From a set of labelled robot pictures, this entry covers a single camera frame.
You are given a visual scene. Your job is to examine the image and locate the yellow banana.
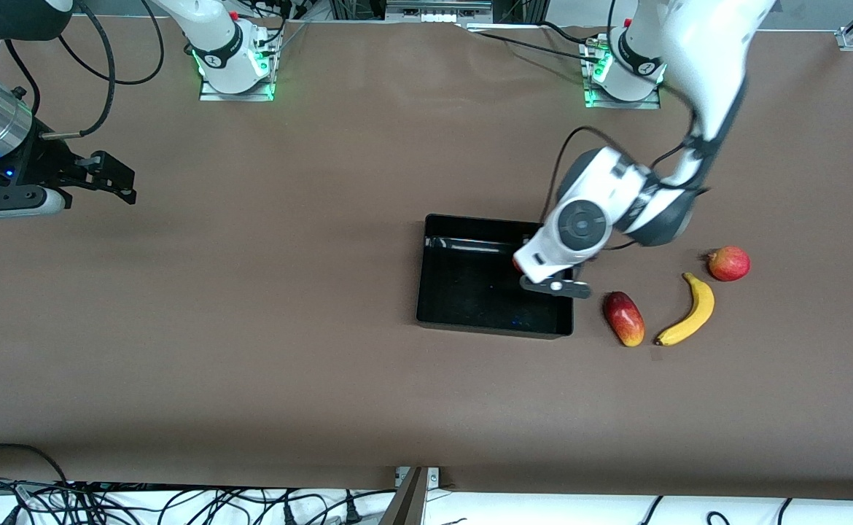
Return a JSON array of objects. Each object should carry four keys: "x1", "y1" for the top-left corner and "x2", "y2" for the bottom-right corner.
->
[{"x1": 655, "y1": 272, "x2": 716, "y2": 347}]

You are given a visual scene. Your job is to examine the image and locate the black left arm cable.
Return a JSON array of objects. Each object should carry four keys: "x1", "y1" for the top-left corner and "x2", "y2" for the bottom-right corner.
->
[{"x1": 542, "y1": 128, "x2": 706, "y2": 252}]

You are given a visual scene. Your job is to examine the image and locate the short black table cable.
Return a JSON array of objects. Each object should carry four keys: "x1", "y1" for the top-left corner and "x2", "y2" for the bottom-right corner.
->
[{"x1": 540, "y1": 20, "x2": 595, "y2": 44}]

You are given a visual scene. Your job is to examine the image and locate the dark metal support beam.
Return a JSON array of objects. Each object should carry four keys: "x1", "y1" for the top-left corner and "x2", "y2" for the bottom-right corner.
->
[{"x1": 379, "y1": 467, "x2": 442, "y2": 525}]

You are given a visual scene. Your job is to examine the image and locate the white power strip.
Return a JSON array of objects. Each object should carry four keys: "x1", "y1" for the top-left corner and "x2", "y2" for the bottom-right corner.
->
[{"x1": 386, "y1": 0, "x2": 493, "y2": 24}]

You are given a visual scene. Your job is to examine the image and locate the red apple with stem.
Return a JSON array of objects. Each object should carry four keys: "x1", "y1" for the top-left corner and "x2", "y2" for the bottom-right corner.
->
[{"x1": 706, "y1": 246, "x2": 752, "y2": 282}]

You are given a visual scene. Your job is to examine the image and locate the black plastic box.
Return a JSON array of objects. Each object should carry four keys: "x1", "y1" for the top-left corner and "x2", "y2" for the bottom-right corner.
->
[{"x1": 416, "y1": 214, "x2": 574, "y2": 341}]

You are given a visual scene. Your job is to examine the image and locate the red yellow mango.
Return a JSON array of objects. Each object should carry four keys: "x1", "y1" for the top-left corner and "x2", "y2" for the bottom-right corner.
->
[{"x1": 602, "y1": 291, "x2": 646, "y2": 348}]

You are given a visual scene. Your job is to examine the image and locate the brown table cover sheet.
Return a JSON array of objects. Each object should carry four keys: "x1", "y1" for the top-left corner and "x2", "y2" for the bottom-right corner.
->
[{"x1": 0, "y1": 15, "x2": 853, "y2": 504}]

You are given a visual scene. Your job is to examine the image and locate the long black table cable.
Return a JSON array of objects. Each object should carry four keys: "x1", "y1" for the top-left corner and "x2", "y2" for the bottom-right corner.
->
[{"x1": 479, "y1": 31, "x2": 599, "y2": 65}]

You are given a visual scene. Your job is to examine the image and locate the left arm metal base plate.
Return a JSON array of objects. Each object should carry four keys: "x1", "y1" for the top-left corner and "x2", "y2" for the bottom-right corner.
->
[{"x1": 583, "y1": 36, "x2": 662, "y2": 110}]

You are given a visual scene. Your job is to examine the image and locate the black looping right arm cable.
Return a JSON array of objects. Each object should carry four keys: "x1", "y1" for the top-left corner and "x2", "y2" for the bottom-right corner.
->
[{"x1": 58, "y1": 0, "x2": 165, "y2": 85}]

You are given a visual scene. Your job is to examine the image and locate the black cable with metal plug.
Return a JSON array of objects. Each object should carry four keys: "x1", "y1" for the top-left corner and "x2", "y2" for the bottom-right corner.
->
[{"x1": 4, "y1": 0, "x2": 115, "y2": 139}]

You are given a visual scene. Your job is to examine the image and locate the black arched floor cable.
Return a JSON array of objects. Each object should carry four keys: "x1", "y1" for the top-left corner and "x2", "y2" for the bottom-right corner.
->
[{"x1": 0, "y1": 443, "x2": 70, "y2": 486}]

